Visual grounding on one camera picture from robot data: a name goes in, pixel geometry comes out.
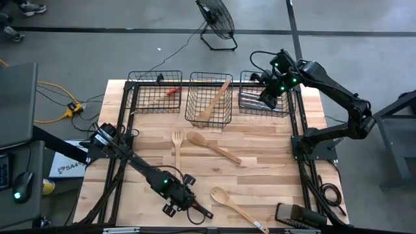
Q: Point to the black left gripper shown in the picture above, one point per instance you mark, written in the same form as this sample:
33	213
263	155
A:
182	196

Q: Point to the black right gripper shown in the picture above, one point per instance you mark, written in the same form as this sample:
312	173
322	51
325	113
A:
281	82

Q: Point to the wooden spork with label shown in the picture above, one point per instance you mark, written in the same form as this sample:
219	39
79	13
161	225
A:
219	196

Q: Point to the wooden salad fork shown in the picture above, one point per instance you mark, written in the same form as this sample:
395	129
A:
177	138

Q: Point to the wooden spoon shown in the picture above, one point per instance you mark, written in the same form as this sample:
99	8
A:
196	138

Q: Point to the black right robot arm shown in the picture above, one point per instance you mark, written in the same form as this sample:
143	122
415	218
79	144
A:
331	91

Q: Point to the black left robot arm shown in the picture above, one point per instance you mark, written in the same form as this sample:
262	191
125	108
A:
136	162

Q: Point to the black floor fan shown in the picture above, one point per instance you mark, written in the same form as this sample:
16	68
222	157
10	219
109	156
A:
216	16

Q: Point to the white printed box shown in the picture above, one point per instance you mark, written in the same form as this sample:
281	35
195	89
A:
65	162

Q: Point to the yellow round object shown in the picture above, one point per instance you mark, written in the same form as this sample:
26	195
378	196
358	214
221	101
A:
48	187

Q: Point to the black metal stand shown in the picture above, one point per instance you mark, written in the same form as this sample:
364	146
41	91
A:
393	130

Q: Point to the black desk support bar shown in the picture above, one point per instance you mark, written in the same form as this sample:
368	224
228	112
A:
55	143

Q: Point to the grey desk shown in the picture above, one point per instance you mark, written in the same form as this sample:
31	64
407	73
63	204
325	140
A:
32	156

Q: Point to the black computer mouse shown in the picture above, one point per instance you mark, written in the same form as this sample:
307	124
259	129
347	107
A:
22	185

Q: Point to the black keyboard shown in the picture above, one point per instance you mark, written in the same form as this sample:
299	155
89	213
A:
5	172

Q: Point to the grey desk monitor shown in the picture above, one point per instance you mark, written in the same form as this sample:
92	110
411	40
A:
18	104

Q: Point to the person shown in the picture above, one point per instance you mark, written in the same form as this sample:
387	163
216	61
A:
32	8

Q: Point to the silver metal bracket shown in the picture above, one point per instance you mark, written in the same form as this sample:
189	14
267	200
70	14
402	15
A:
302	231
120	230

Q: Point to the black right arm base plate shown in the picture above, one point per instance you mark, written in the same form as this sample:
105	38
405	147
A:
325	152

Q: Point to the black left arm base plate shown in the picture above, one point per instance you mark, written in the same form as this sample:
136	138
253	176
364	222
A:
94	152

